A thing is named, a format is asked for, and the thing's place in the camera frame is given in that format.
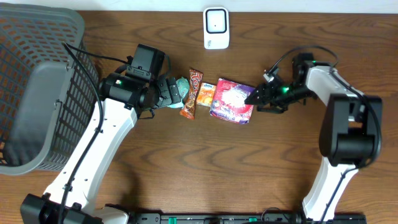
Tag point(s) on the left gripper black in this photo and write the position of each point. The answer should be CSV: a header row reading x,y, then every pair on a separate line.
x,y
170,92

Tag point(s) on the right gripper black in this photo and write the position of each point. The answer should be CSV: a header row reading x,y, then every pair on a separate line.
x,y
262,89

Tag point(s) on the mint green wipes pack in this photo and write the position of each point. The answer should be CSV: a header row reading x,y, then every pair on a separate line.
x,y
183,88

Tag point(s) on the orange chocolate bar wrapper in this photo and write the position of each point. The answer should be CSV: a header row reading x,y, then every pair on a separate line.
x,y
195,79

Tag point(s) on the orange tissue pack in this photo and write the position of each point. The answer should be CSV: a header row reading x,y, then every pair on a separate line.
x,y
206,94

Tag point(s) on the red purple snack packet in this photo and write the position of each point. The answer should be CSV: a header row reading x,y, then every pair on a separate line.
x,y
229,102

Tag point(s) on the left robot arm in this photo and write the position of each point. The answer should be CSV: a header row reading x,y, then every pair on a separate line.
x,y
71,197

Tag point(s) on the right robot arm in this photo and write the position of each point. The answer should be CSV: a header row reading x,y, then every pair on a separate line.
x,y
350,136

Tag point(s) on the white barcode scanner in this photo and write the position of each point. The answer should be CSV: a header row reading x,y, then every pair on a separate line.
x,y
216,33

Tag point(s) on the grey plastic mesh basket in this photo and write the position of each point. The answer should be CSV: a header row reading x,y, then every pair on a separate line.
x,y
46,87

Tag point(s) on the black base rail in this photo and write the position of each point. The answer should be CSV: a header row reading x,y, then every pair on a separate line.
x,y
273,217

